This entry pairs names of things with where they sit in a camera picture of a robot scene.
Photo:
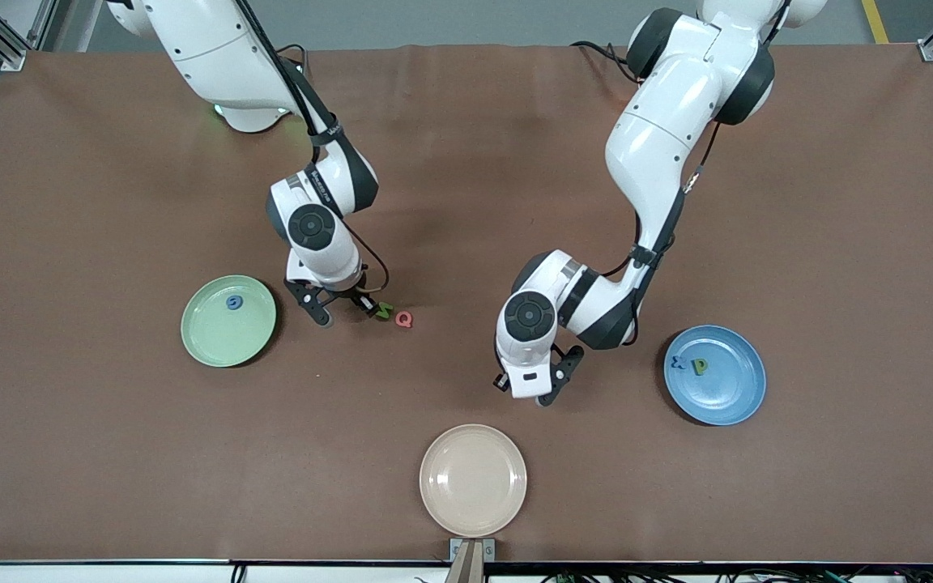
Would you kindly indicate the brown table cover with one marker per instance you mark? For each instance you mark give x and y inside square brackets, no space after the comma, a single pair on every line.
[466,202]

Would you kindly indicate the green letter N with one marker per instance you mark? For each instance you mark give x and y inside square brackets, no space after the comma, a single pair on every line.
[385,311]

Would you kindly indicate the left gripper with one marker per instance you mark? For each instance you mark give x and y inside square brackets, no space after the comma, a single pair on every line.
[498,382]

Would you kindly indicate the beige plate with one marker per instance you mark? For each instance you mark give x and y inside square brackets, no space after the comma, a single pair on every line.
[473,480]

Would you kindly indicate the blue letter x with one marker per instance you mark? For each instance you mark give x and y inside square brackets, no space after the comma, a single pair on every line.
[679,363]

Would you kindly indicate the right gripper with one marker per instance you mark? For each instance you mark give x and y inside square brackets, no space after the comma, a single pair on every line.
[355,295]

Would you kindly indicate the blue plate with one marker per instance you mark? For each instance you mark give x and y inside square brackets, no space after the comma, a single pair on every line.
[722,397]

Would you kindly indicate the green plate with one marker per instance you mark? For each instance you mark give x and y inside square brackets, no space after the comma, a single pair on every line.
[227,332]

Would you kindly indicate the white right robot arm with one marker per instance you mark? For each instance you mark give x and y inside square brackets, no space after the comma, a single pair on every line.
[207,57]

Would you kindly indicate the blue letter G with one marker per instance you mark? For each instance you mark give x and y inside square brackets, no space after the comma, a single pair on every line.
[229,303]

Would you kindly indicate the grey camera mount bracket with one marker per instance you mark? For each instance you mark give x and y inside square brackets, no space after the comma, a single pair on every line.
[489,551]

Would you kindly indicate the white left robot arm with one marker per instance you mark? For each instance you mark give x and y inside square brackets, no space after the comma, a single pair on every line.
[661,121]

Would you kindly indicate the red letter Q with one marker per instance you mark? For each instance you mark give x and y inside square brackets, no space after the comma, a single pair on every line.
[398,321]

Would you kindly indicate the green letter p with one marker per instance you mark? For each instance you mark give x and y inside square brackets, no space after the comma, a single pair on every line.
[700,367]

